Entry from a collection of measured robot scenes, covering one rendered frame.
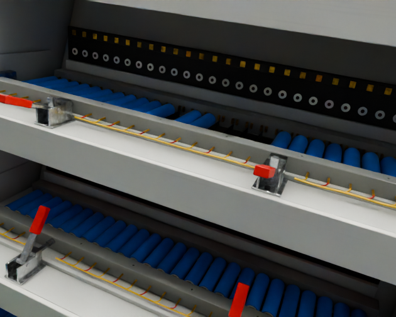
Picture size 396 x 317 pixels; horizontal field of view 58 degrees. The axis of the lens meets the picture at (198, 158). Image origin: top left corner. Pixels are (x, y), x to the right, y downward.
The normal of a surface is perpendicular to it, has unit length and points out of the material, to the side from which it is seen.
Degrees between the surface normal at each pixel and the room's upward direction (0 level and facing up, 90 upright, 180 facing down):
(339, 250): 108
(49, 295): 18
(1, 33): 90
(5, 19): 90
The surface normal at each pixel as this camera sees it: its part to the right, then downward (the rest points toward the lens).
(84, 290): 0.13, -0.91
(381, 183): -0.39, 0.32
